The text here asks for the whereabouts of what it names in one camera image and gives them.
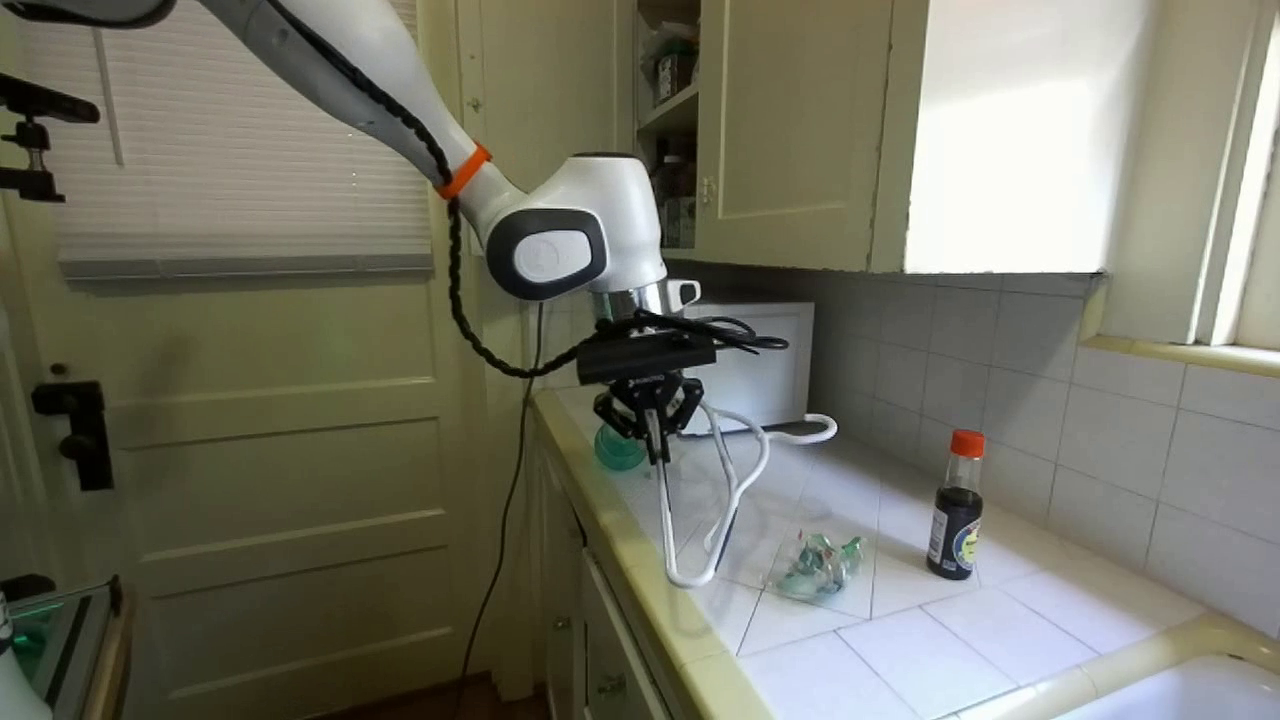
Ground black camera on mount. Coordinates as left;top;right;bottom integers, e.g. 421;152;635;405
0;67;103;208

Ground steel stove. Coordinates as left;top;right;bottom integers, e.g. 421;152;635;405
0;572;135;720

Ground cream wall cabinet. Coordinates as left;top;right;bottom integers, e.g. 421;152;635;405
458;0;1112;279

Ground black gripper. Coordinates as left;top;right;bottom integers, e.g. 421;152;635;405
592;368;707;469

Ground thin black power cord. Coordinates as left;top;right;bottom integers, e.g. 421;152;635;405
458;299;543;687

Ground white panelled room door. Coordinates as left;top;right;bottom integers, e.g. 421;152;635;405
0;0;471;720

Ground cream window frame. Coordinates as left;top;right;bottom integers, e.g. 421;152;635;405
1187;0;1280;383

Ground white plastic clothes hanger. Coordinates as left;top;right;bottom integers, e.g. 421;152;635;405
657;405;846;597

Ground clear glass jar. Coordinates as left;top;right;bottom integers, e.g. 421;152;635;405
644;19;702;113

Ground closed cream wall cabinet door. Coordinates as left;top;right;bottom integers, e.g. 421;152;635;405
695;0;898;275

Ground soy sauce bottle orange cap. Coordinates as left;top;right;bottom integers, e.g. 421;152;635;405
924;428;992;585

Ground white window blind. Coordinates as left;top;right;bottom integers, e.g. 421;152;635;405
54;0;441;289

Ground white sink cream rim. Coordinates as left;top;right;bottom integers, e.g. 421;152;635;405
958;612;1280;720

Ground teal glass bowl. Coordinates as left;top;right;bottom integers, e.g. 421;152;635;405
592;420;659;480

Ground clear plastic bag green contents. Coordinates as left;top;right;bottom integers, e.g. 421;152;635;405
769;523;867;612

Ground black door lock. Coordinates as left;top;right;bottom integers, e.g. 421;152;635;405
28;376;121;497

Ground open cream wall cabinet door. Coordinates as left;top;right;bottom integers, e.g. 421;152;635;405
458;0;640;264

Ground white microwave oven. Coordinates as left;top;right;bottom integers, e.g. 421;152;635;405
675;299;821;431

